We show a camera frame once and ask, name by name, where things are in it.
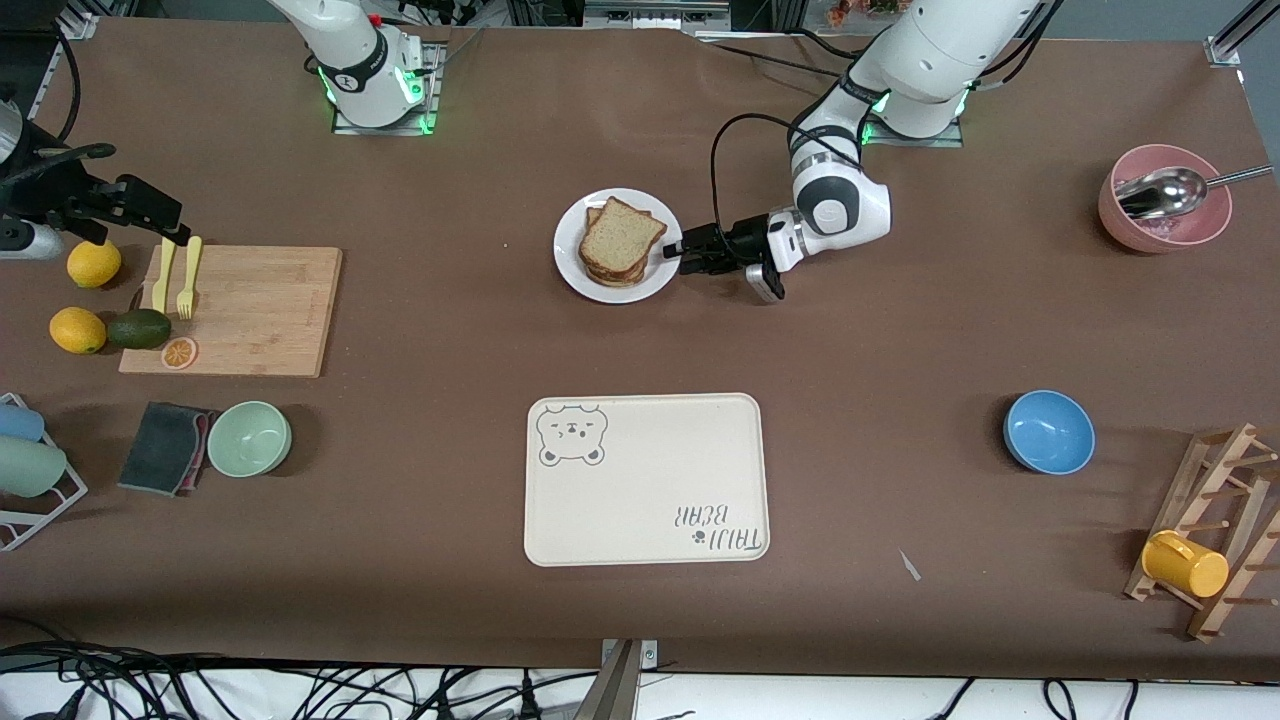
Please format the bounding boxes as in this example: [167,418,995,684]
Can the white round plate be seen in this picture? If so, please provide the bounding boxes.
[553,188,684,305]

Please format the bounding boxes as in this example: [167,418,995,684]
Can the yellow plastic fork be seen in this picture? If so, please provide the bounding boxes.
[177,236,203,321]

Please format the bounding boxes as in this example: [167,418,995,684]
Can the yellow plastic knife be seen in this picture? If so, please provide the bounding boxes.
[152,237,176,314]

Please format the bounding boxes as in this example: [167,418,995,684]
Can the yellow lemon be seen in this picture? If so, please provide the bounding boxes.
[49,307,107,355]
[67,240,122,289]

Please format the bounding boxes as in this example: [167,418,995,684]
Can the stacked bread slices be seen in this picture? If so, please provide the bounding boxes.
[583,205,656,290]

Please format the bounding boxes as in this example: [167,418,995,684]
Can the green avocado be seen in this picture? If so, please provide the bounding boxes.
[107,309,172,350]

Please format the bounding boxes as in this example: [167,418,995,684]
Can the wooden cutting board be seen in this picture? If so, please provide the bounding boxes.
[119,246,343,379]

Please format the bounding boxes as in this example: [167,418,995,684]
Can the grey folded cloth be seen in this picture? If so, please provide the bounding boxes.
[118,402,219,497]

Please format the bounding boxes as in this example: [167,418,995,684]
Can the mint green bowl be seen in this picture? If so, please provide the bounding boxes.
[207,401,293,478]

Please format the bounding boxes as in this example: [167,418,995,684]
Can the cream bear print tray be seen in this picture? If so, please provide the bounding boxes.
[524,393,771,568]

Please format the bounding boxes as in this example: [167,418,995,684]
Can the green cup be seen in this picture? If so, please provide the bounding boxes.
[0,436,68,498]

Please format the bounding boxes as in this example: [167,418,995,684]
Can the blue bowl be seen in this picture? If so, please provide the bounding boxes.
[1003,390,1096,475]

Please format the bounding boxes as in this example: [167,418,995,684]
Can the pink bowl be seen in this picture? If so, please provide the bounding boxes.
[1098,144,1233,254]

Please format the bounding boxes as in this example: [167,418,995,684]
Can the metal scoop spoon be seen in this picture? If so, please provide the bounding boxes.
[1114,164,1275,221]

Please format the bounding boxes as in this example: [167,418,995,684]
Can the aluminium corner profile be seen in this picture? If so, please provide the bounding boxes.
[1205,0,1280,67]

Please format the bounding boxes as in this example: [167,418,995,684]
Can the yellow mug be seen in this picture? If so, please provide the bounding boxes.
[1141,530,1230,599]

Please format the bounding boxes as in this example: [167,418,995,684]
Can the wooden mug rack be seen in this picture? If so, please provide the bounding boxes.
[1124,423,1280,642]

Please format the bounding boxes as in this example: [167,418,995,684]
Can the white wire cup rack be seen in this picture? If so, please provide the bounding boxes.
[0,393,89,551]

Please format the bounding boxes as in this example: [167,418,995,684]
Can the aluminium profile camera post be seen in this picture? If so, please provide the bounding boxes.
[573,638,659,720]

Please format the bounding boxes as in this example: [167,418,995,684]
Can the black cable tangle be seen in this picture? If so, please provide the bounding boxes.
[0,640,601,720]

